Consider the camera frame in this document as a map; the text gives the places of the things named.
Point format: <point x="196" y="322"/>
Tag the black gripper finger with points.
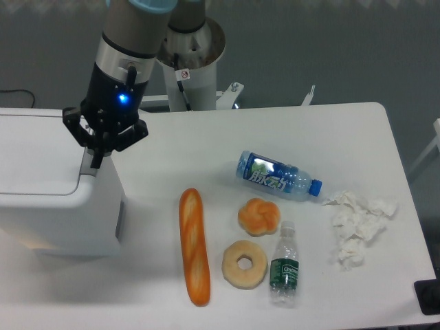
<point x="113" y="140"/>
<point x="71" y="119"/>

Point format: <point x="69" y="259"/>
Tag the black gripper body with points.
<point x="111" y="105"/>

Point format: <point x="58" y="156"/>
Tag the white plastic trash can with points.
<point x="52" y="200"/>

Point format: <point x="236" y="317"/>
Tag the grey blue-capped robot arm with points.
<point x="133" y="33"/>

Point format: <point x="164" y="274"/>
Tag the long orange baguette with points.
<point x="193" y="247"/>

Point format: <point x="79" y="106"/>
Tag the blue-label drink bottle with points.
<point x="276" y="178"/>

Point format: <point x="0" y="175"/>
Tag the braided orange bun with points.
<point x="259" y="217"/>

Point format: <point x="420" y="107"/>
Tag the green-label water bottle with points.
<point x="284" y="267"/>

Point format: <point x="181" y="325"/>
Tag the crumpled white tissue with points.
<point x="357" y="221"/>

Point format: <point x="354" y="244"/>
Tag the black device at edge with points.
<point x="427" y="292"/>

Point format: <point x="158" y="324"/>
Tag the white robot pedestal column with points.
<point x="189" y="63"/>

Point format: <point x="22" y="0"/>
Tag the white metal base frame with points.
<point x="228" y="99"/>

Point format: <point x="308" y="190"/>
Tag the pale ring doughnut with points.
<point x="244" y="264"/>

